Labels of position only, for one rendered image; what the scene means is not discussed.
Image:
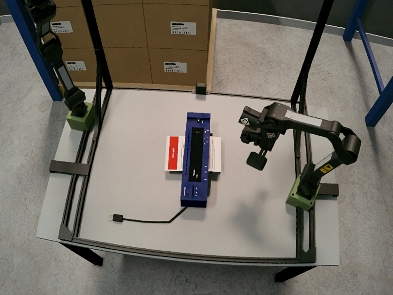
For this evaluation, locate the white laminating pouch with printed sheet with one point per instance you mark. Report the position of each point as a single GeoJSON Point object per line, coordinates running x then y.
{"type": "Point", "coordinates": [175, 151]}

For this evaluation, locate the blue laminator with black power cord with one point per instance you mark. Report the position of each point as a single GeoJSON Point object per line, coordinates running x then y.
{"type": "Point", "coordinates": [196, 179]}

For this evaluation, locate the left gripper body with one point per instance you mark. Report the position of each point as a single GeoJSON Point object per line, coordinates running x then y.
{"type": "Point", "coordinates": [258, 161]}

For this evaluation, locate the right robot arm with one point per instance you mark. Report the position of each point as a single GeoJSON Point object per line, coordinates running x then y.
{"type": "Point", "coordinates": [42, 14]}

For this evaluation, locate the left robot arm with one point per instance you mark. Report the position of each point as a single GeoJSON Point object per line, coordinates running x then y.
{"type": "Point", "coordinates": [277, 118]}

